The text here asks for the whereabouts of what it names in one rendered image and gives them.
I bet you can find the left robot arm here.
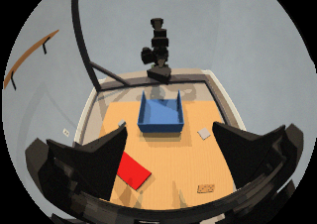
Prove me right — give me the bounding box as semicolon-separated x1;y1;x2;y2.
141;18;166;64

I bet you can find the red rectangular block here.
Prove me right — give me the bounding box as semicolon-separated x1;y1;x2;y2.
117;152;152;189

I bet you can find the blue open tray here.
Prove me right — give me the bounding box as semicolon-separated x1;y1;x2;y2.
138;89;184;133

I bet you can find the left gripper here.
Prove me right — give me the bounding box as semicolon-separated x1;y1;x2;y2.
152;37;168;67

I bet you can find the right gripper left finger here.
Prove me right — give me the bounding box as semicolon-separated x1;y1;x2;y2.
47;126;128;201

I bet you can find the small grey flat square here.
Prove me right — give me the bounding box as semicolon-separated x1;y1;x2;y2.
198;128;210;139

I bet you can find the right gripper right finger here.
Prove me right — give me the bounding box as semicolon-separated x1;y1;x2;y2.
212;121;285;190

